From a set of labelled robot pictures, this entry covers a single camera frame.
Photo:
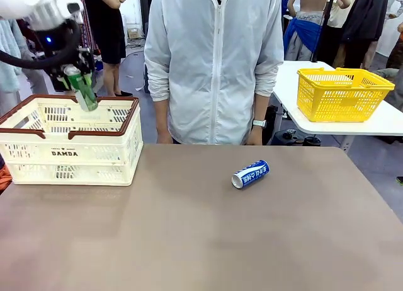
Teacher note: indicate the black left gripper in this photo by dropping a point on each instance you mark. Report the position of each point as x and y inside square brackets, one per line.
[50, 48]

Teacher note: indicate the blue Pocari Sweat can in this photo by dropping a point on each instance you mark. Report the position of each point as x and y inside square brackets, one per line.
[252, 174]

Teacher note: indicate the person's right forearm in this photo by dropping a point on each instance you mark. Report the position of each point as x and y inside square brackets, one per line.
[162, 117]

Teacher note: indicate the person's left forearm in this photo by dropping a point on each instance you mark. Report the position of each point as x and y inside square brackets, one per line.
[259, 108]

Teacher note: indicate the yellow plastic shopping basket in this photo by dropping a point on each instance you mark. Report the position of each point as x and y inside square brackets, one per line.
[330, 99]

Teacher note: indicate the person's right hand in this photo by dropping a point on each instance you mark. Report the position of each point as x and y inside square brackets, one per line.
[164, 139]

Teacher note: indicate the person's left hand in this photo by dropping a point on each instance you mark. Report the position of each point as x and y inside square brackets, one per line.
[255, 137]

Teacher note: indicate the colourful patterned garment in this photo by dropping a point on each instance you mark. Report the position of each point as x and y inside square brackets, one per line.
[92, 32]

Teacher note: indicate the bystander in black dress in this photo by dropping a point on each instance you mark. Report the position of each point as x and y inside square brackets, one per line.
[110, 36]

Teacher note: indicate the white side table leg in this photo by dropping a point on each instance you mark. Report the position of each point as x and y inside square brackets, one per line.
[348, 143]

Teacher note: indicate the light blue fleece garment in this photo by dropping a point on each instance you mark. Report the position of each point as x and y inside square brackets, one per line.
[7, 73]

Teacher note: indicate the small cardboard box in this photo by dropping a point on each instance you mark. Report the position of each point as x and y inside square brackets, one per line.
[133, 33]

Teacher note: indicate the white side table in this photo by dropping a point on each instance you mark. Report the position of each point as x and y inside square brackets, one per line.
[346, 127]

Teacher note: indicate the grey clothed bystander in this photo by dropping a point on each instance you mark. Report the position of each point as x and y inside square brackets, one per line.
[395, 92]

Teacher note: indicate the black floor equipment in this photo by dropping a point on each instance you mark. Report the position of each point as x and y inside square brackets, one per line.
[292, 138]

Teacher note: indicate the orange cloth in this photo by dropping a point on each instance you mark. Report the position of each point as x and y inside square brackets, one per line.
[3, 177]

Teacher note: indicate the black bag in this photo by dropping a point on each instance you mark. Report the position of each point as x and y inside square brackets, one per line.
[271, 127]

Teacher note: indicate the person in white jacket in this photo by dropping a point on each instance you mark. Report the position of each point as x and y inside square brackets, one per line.
[214, 51]

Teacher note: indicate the black stand pole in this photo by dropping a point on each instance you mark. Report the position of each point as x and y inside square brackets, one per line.
[324, 26]

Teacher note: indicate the bystander in cream shirt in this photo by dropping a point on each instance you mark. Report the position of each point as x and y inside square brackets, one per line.
[341, 18]

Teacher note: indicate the blue cloth on mannequin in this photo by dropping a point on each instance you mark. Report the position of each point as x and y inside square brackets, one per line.
[302, 29]

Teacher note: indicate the bare torso mannequin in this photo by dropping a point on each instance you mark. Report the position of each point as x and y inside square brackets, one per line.
[311, 1]

